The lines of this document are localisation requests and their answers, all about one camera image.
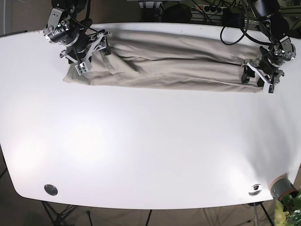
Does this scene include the green potted plant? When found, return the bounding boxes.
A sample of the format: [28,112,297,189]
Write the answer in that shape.
[274,190,301,226]

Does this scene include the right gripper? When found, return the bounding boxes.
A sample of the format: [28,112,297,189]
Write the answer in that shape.
[43,9,111,75]

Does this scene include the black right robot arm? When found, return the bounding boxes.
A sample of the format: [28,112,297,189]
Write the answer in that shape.
[43,0,111,75]

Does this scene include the left silver table grommet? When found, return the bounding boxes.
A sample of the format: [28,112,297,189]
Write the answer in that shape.
[44,184,58,196]

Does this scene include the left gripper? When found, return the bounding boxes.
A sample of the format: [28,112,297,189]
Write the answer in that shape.
[241,41,296,94]

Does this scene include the right silver table grommet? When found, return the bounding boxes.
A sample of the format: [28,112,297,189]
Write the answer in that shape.
[248,184,262,196]

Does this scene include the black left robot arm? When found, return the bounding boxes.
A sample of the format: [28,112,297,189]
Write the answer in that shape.
[220,0,296,93]

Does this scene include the beige T-shirt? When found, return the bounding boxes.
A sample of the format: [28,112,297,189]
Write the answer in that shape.
[64,31,263,93]

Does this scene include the grey plant pot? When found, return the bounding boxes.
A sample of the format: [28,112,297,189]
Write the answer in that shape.
[269,175,298,201]

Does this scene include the silver table grommet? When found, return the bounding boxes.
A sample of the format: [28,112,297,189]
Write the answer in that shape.
[44,184,58,196]
[248,184,262,196]

